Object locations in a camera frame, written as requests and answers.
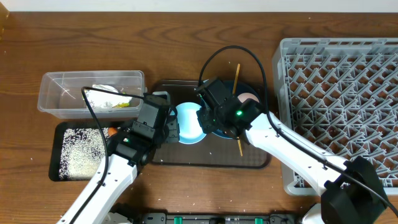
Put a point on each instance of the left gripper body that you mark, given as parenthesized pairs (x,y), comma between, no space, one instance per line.
(160,136)

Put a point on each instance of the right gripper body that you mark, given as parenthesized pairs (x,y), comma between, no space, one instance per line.
(211,119)

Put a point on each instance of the light blue rice bowl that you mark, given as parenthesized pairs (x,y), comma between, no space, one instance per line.
(190,129)

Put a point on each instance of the white pink cup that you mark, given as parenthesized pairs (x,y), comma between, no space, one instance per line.
(245,96)

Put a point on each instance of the orange carrot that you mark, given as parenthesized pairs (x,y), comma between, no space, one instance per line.
(112,131)

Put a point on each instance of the foil yellow snack wrapper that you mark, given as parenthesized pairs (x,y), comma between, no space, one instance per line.
(124,105)

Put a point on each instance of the white napkin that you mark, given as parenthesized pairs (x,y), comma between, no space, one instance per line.
(102,98)

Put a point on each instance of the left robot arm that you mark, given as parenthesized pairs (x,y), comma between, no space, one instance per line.
(113,177)

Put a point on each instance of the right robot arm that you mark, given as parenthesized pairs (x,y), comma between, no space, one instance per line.
(350,192)

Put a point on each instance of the grey dishwasher rack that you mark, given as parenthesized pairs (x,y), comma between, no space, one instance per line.
(341,94)

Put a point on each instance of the lower wooden chopstick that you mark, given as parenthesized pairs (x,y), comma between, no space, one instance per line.
(240,147)

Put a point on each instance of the wooden chopstick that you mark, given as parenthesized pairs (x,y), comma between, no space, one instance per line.
(236,79)
(240,147)

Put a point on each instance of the dark blue plate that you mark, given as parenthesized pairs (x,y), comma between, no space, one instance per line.
(229,85)

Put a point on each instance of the brown serving tray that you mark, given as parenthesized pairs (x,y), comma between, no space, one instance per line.
(213,150)

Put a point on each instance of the upper wooden chopstick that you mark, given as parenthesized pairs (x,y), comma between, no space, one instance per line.
(236,79)

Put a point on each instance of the spilled white rice pile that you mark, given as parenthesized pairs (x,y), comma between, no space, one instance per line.
(81,153)

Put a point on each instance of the black plastic tray bin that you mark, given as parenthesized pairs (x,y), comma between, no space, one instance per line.
(57,145)

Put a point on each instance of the clear plastic bin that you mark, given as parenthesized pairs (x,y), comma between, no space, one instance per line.
(60,92)

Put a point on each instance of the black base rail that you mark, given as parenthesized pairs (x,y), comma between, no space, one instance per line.
(162,218)

